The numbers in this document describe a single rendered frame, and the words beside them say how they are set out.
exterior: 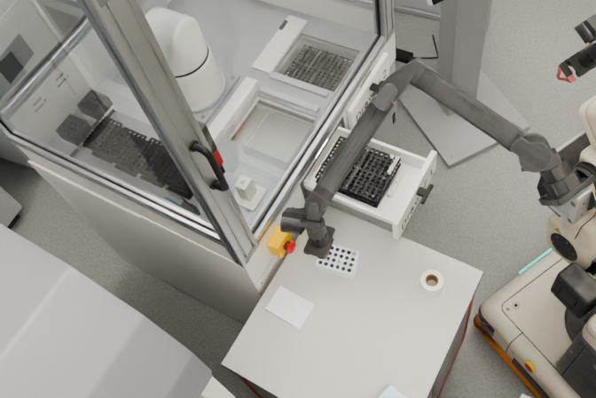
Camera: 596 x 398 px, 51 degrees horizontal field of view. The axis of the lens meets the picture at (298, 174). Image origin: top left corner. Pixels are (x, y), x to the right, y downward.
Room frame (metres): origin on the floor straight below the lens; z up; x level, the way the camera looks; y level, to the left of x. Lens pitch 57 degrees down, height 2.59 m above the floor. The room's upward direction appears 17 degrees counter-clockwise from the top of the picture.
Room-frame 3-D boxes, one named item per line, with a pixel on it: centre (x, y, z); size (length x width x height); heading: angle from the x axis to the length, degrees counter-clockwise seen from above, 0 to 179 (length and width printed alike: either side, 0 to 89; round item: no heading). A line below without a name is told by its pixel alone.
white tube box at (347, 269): (0.82, -0.04, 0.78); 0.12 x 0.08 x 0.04; 56
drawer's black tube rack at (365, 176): (1.06, -0.19, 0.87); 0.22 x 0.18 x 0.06; 46
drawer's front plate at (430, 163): (0.92, -0.33, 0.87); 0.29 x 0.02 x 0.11; 136
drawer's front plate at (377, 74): (1.37, -0.32, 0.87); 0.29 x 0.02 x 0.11; 136
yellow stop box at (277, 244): (0.89, 0.11, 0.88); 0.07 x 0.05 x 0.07; 136
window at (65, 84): (1.16, 0.56, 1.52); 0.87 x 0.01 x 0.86; 46
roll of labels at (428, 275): (0.66, -0.29, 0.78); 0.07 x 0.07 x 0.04
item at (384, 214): (1.06, -0.18, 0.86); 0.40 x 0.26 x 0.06; 46
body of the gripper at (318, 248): (0.83, -0.01, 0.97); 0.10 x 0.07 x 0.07; 143
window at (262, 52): (1.19, -0.11, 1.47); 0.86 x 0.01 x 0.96; 136
